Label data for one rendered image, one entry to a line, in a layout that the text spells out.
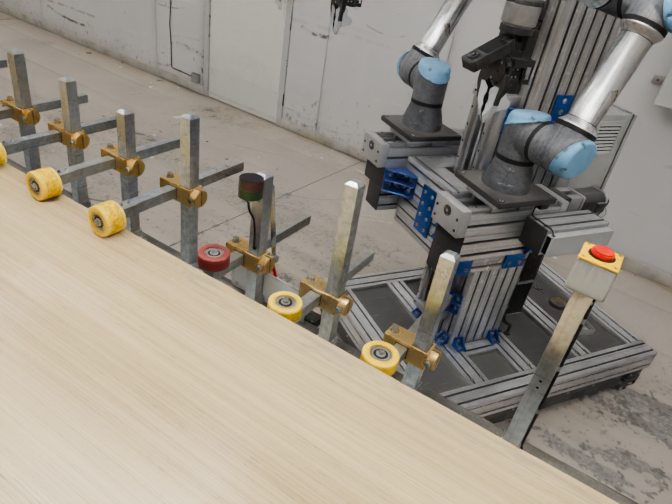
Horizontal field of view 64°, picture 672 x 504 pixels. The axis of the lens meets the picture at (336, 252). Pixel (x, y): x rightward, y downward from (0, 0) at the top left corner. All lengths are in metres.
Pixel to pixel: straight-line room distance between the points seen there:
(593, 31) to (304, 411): 1.43
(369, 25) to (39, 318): 3.45
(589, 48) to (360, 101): 2.65
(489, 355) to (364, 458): 1.47
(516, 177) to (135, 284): 1.08
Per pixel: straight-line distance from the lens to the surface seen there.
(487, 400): 2.16
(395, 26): 4.14
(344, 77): 4.41
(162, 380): 1.07
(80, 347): 1.15
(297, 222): 1.64
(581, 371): 2.50
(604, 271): 1.05
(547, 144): 1.59
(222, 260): 1.36
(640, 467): 2.60
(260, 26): 4.90
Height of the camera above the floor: 1.67
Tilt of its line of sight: 32 degrees down
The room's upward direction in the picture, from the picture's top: 10 degrees clockwise
